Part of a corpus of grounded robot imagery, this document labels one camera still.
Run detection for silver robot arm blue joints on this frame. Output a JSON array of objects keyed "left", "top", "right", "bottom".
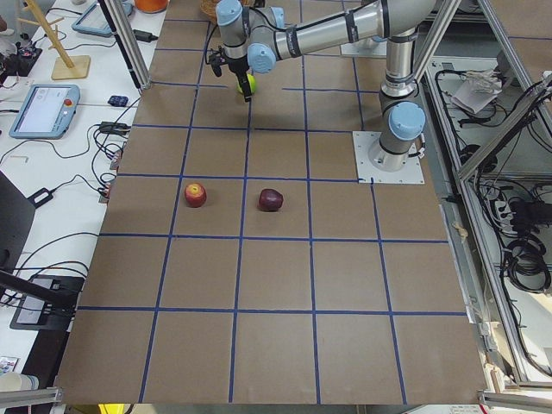
[{"left": 206, "top": 0, "right": 435, "bottom": 173}]

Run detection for yellow object bottom edge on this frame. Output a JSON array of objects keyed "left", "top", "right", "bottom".
[{"left": 97, "top": 404, "right": 127, "bottom": 414}]

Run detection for white paper cup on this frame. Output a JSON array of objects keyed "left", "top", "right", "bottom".
[{"left": 0, "top": 372, "right": 39, "bottom": 392}]

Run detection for orange round object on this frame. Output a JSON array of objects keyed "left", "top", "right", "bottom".
[{"left": 134, "top": 0, "right": 169, "bottom": 14}]

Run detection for aluminium frame post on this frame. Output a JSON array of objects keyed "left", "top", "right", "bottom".
[{"left": 98, "top": 0, "right": 151, "bottom": 91}]

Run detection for green apple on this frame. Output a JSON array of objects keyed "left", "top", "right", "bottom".
[{"left": 236, "top": 73, "right": 259, "bottom": 95}]

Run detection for blue teach pendant tablet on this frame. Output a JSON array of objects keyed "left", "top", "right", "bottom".
[{"left": 9, "top": 85, "right": 80, "bottom": 140}]

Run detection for black power adapter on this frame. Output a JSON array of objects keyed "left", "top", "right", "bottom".
[{"left": 133, "top": 29, "right": 159, "bottom": 43}]

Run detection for black monitor stand base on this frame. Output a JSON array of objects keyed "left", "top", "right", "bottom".
[{"left": 9, "top": 275, "right": 85, "bottom": 332}]

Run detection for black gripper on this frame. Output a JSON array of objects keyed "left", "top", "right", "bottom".
[{"left": 208, "top": 47, "right": 251, "bottom": 102}]

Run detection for coiled black cables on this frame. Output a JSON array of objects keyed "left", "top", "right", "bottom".
[{"left": 499, "top": 235, "right": 551, "bottom": 294}]

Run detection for dark red apple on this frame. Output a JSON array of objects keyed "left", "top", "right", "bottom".
[{"left": 258, "top": 188, "right": 284, "bottom": 212}]

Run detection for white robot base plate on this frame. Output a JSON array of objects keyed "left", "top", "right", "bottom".
[{"left": 352, "top": 131, "right": 425, "bottom": 185}]

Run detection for red yellow apple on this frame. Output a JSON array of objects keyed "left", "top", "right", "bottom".
[{"left": 184, "top": 183, "right": 207, "bottom": 208}]

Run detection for person hand at edge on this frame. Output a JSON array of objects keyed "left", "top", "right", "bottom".
[{"left": 0, "top": 16, "right": 8, "bottom": 33}]

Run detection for wicker basket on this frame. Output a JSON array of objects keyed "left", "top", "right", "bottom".
[{"left": 200, "top": 0, "right": 219, "bottom": 22}]

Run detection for wooden mug tree stand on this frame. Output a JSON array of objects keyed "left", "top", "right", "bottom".
[{"left": 18, "top": 0, "right": 91, "bottom": 80}]

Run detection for small blue device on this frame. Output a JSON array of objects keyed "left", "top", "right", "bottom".
[{"left": 107, "top": 95, "right": 129, "bottom": 107}]

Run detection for crumpled white paper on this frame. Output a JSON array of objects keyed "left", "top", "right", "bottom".
[{"left": 450, "top": 69, "right": 502, "bottom": 115}]

